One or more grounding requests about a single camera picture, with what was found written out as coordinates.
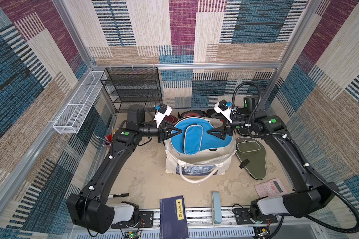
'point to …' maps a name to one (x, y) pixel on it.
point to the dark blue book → (173, 221)
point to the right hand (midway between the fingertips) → (213, 124)
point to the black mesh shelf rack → (131, 85)
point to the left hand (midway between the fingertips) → (180, 130)
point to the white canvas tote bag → (199, 168)
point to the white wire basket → (70, 120)
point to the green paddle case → (254, 151)
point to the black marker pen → (118, 195)
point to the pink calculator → (272, 188)
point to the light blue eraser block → (218, 217)
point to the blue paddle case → (194, 139)
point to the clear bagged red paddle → (196, 112)
